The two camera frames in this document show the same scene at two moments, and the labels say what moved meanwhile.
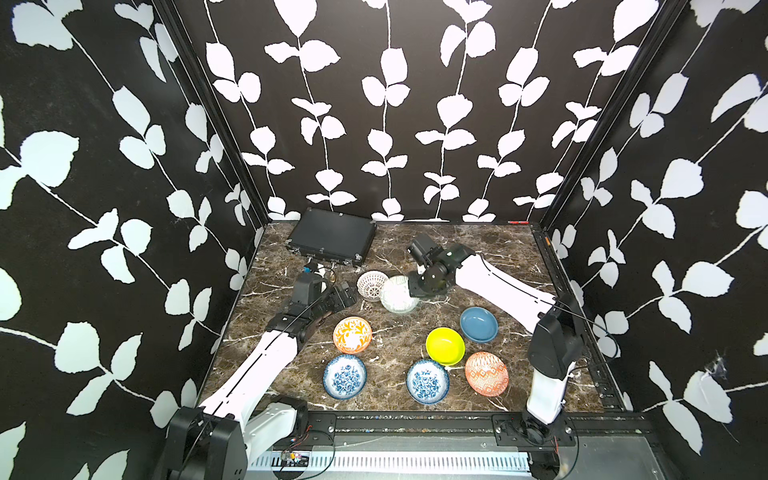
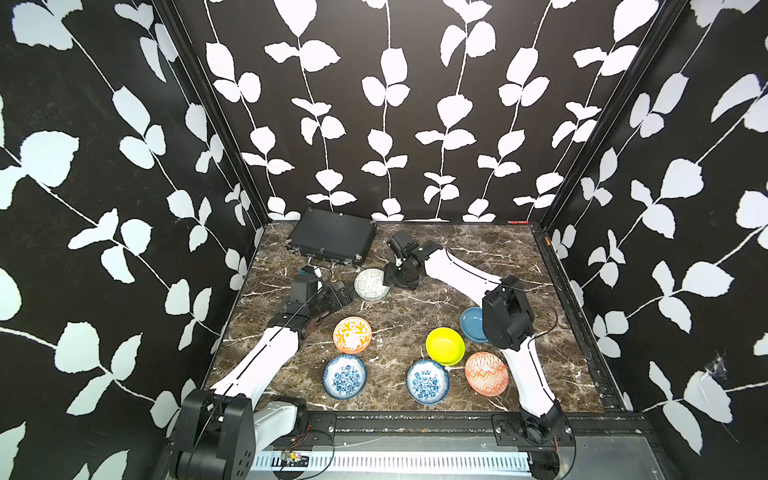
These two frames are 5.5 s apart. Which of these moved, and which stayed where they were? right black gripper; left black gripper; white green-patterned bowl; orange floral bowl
Moved: white green-patterned bowl; right black gripper
Stayed: left black gripper; orange floral bowl
